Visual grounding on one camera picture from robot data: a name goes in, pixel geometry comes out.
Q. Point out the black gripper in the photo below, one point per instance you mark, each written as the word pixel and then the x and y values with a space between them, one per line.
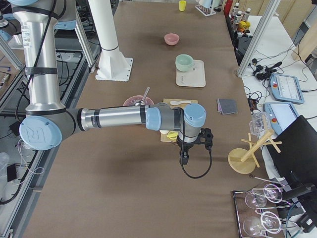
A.
pixel 185 147

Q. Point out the white ceramic spoon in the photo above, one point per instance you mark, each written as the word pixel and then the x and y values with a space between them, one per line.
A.
pixel 175 103

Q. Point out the small pink bowl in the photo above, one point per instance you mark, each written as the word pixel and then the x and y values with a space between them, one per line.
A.
pixel 171 39

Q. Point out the large pink ice bowl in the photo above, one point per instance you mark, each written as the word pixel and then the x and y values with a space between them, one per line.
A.
pixel 132 100

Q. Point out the lemon slices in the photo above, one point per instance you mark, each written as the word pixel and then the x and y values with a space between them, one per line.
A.
pixel 172 135

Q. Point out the wooden cutting board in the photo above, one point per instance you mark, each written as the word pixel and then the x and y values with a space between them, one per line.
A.
pixel 163 133

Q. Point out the wooden mug tree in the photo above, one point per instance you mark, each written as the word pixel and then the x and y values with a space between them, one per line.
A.
pixel 244 161

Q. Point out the grey folded cloth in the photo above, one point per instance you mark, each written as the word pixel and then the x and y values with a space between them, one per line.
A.
pixel 227 106

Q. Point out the cream rabbit tray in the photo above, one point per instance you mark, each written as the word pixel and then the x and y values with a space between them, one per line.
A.
pixel 195 77

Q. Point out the stacked green bowls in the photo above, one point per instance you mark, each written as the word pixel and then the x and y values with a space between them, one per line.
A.
pixel 183 62

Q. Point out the wine glass rack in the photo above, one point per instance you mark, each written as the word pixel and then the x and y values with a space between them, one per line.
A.
pixel 256 211

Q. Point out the blue teach pendant near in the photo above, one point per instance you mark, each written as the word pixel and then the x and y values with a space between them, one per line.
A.
pixel 281 115

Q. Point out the blue teach pendant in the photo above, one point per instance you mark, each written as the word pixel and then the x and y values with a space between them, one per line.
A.
pixel 286 88
pixel 281 115

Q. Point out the blue teach pendant far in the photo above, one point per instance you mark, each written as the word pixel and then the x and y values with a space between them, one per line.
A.
pixel 286 88

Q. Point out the yellow plastic cup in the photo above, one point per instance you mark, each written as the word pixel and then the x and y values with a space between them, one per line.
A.
pixel 182 5

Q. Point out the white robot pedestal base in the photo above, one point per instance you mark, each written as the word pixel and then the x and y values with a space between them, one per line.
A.
pixel 113 65

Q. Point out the white wire cup rack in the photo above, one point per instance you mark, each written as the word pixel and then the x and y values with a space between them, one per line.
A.
pixel 208 7

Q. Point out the aluminium frame post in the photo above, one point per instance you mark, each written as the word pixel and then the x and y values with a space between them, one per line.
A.
pixel 260 29

